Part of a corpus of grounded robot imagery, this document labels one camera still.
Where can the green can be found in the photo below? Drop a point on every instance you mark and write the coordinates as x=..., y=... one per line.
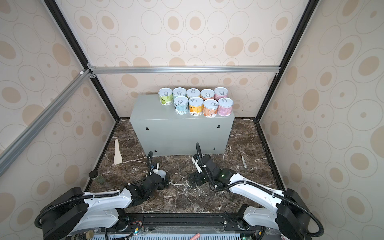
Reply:
x=166, y=96
x=161, y=173

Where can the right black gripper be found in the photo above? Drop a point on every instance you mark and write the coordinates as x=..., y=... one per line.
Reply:
x=195, y=175

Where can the pink marker pen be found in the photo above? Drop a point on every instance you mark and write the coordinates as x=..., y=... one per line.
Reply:
x=195, y=237

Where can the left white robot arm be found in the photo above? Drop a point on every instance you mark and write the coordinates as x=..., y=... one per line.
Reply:
x=75, y=211

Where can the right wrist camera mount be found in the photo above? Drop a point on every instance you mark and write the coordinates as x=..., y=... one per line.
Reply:
x=196, y=163

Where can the horizontal aluminium rail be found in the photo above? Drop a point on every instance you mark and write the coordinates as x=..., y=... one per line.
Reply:
x=184, y=70

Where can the brown orange can front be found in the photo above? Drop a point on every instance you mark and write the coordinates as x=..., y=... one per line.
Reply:
x=210, y=108

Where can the wooden spatula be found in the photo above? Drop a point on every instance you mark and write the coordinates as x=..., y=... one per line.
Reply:
x=118, y=156

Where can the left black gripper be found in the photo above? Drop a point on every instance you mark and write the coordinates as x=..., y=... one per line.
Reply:
x=162, y=186

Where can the grey metal cabinet box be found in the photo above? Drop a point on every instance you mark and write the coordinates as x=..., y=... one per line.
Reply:
x=165, y=133

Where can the small dark glass bottle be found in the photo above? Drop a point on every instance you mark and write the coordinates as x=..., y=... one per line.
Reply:
x=96, y=177

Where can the brown orange can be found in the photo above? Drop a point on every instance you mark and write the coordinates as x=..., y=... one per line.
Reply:
x=206, y=94
x=210, y=108

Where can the white handled fork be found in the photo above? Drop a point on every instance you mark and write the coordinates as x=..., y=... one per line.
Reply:
x=244, y=162

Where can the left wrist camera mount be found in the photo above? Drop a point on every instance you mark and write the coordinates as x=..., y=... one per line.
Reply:
x=154, y=166

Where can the yellow can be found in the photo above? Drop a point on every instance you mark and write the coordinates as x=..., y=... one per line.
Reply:
x=196, y=106
x=193, y=92

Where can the teal can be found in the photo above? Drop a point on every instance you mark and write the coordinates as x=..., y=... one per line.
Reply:
x=181, y=104
x=179, y=92

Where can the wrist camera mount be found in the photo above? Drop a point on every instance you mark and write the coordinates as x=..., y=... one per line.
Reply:
x=154, y=166
x=196, y=163

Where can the left diagonal aluminium rail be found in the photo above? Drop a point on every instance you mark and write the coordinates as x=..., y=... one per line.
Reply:
x=25, y=138

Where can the black base frame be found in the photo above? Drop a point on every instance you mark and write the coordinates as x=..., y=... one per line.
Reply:
x=175, y=226

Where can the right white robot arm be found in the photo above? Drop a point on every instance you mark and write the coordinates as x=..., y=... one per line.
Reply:
x=281, y=210

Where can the pink can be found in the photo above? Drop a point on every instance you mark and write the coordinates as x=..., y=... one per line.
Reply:
x=220, y=92
x=225, y=106

